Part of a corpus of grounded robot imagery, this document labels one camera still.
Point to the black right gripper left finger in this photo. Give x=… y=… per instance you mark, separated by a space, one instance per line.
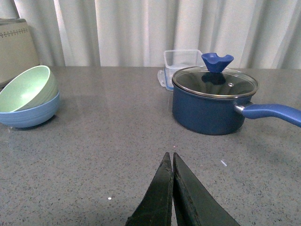
x=155 y=208

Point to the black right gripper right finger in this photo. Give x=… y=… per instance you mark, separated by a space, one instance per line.
x=194 y=205

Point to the green bowl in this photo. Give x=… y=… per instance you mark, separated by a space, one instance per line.
x=31 y=88

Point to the blue bowl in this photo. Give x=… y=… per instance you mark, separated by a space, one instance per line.
x=33 y=116

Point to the blue saucepan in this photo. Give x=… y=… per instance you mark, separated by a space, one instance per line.
x=220 y=117

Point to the glass pot lid blue knob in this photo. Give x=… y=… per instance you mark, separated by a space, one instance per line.
x=215 y=80

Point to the cream two-slot toaster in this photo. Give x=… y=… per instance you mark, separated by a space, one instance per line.
x=17 y=50

